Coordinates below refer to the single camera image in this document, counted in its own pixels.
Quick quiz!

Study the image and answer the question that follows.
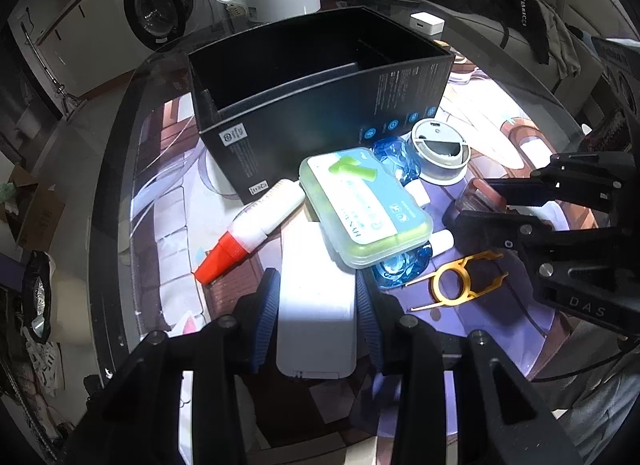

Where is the black cardboard box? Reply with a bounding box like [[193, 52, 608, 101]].
[[188, 6, 454, 204]]

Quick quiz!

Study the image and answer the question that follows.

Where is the black trash bin with bag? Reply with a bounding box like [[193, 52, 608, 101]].
[[22, 251, 52, 344]]

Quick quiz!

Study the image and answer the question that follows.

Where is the brown cardboard box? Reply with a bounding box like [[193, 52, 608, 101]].
[[1, 165, 64, 251]]

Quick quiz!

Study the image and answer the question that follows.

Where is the green earplug case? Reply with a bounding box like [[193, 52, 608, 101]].
[[299, 147, 433, 270]]

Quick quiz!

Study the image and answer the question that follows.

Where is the white glue tube red cap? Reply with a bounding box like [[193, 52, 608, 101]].
[[194, 179, 305, 286]]

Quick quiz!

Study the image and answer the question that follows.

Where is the white rectangular power bank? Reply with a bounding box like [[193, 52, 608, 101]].
[[277, 219, 357, 379]]

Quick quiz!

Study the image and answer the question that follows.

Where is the screwdriver with clear handle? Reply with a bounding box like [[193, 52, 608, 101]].
[[454, 178, 506, 212]]

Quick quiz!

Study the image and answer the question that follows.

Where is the round white socket adapter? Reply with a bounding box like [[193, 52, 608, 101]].
[[410, 119, 471, 186]]

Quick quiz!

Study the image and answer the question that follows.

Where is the blue bottle white cap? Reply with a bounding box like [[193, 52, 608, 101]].
[[371, 136, 431, 208], [372, 230, 454, 289]]

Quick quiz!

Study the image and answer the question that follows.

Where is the beige sofa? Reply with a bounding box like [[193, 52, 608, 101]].
[[361, 0, 622, 116]]

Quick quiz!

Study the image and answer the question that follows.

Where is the white charger cube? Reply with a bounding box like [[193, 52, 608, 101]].
[[409, 12, 446, 37]]

